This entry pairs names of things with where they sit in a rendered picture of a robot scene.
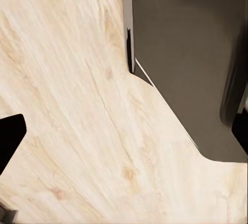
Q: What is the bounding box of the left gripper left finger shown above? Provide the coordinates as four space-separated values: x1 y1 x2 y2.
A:
0 114 27 175

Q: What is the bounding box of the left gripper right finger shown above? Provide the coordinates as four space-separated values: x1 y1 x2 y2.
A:
231 113 248 155

